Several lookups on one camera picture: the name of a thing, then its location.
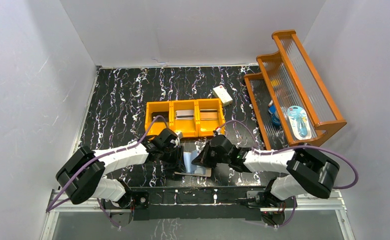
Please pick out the silver card in bin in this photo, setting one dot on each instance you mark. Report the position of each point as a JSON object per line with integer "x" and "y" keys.
{"x": 208, "y": 114}

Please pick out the yellow bin middle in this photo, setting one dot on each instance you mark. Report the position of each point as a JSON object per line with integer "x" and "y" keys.
{"x": 189, "y": 128}

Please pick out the yellow bin right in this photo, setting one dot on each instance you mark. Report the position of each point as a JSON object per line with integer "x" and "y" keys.
{"x": 206, "y": 128}

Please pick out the blue packaged item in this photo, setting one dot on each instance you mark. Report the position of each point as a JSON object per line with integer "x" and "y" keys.
{"x": 299, "y": 122}

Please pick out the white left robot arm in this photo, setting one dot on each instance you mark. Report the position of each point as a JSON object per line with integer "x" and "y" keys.
{"x": 83, "y": 176}

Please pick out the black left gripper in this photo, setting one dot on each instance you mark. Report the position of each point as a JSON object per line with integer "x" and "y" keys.
{"x": 177, "y": 157}

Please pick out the yellow bin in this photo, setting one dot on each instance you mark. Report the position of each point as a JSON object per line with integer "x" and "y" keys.
{"x": 189, "y": 128}
{"x": 206, "y": 128}
{"x": 154, "y": 109}

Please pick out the orange wooden display shelf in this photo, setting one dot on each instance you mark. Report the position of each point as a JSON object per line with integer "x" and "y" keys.
{"x": 289, "y": 78}

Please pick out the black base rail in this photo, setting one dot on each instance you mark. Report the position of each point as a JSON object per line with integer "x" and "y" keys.
{"x": 247, "y": 203}

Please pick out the small white box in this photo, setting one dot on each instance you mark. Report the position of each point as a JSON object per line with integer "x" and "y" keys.
{"x": 221, "y": 93}

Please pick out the beige leather card holder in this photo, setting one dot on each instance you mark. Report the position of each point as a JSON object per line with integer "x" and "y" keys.
{"x": 194, "y": 170}

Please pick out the blue item on shelf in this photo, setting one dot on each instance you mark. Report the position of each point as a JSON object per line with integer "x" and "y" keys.
{"x": 274, "y": 115}

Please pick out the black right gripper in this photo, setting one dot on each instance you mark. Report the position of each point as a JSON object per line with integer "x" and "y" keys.
{"x": 204, "y": 157}

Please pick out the white card stack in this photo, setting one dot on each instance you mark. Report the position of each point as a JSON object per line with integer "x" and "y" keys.
{"x": 184, "y": 114}

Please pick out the yellow bin left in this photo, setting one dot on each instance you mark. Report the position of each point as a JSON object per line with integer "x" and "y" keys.
{"x": 154, "y": 109}

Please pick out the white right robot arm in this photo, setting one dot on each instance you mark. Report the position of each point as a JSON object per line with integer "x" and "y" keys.
{"x": 307, "y": 170}

